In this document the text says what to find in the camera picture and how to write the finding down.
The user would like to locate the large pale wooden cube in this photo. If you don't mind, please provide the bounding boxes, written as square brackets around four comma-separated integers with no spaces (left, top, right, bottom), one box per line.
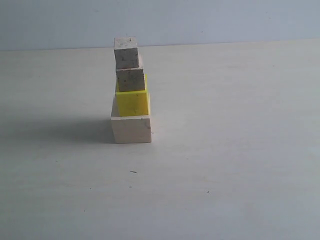
[110,93,152,144]

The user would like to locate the yellow cube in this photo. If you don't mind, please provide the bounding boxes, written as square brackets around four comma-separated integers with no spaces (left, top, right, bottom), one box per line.
[115,74,151,117]

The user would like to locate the medium wooden cube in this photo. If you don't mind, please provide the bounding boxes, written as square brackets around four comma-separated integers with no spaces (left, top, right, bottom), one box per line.
[116,54,146,92]

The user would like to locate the small pale wooden cube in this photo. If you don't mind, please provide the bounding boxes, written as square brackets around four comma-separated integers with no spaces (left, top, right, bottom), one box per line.
[113,36,140,70]

